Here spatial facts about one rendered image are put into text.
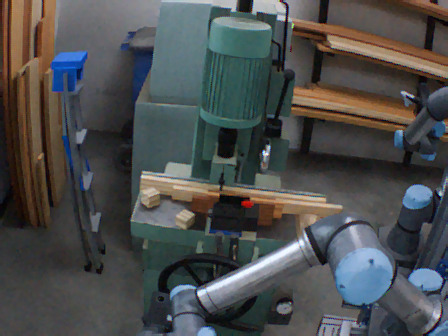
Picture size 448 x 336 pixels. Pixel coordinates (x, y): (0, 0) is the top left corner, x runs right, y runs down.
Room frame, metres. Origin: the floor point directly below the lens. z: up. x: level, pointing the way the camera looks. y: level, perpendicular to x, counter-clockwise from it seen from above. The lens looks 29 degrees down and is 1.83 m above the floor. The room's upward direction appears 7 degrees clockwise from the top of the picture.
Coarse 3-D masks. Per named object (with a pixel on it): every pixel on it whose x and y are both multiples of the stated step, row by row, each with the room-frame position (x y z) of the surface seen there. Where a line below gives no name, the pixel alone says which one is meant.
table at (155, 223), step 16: (144, 208) 1.38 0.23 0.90; (160, 208) 1.39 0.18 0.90; (176, 208) 1.41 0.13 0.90; (144, 224) 1.30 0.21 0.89; (160, 224) 1.31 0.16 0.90; (272, 224) 1.39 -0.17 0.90; (288, 224) 1.39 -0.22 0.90; (160, 240) 1.30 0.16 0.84; (176, 240) 1.30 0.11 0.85; (192, 240) 1.30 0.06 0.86; (256, 240) 1.30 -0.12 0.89; (272, 240) 1.30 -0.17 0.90; (288, 240) 1.31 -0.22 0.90; (256, 256) 1.25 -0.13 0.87
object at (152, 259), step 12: (168, 168) 1.82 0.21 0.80; (180, 168) 1.84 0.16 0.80; (264, 180) 1.83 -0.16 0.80; (276, 180) 1.84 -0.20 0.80; (144, 240) 1.35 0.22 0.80; (144, 252) 1.30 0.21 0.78; (156, 252) 1.30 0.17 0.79; (144, 264) 1.30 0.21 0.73; (156, 264) 1.30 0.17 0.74; (192, 264) 1.30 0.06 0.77
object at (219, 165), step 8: (216, 144) 1.53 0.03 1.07; (216, 152) 1.48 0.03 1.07; (216, 160) 1.43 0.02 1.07; (224, 160) 1.44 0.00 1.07; (232, 160) 1.44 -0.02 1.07; (216, 168) 1.42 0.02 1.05; (224, 168) 1.42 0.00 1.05; (232, 168) 1.42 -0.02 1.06; (216, 176) 1.42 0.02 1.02; (224, 176) 1.42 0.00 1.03; (232, 176) 1.42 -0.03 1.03; (232, 184) 1.42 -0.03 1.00
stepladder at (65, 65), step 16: (64, 64) 2.02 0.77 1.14; (80, 64) 2.04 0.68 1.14; (64, 80) 2.00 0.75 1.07; (64, 96) 2.01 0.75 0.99; (64, 112) 2.01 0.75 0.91; (80, 112) 2.20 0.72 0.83; (64, 128) 2.01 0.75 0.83; (80, 128) 2.16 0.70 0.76; (64, 144) 2.01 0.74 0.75; (80, 144) 2.16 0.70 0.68; (80, 176) 2.03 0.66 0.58; (80, 192) 2.00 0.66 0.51; (80, 224) 2.03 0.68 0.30; (96, 224) 2.10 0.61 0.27; (80, 240) 2.01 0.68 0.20; (96, 256) 2.01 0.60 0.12; (96, 272) 2.00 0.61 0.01
